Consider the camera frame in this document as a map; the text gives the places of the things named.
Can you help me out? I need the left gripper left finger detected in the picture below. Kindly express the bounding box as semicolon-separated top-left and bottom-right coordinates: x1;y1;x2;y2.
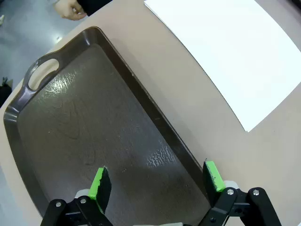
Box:
40;166;113;226

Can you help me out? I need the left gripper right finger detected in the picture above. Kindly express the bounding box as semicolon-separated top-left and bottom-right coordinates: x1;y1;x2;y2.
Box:
199;159;283;226

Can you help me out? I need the white A4 paper sheet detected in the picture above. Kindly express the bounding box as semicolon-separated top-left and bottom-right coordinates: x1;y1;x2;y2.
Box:
143;0;301;133

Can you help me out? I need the person's right hand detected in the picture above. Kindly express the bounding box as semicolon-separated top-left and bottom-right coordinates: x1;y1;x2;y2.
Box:
53;0;87;21

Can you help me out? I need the empty brown plastic tray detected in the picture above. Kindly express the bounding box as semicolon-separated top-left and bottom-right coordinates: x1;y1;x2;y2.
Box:
3;26;212;226

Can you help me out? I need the black bag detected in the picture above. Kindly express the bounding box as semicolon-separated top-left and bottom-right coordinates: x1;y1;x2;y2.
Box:
0;77;14;108

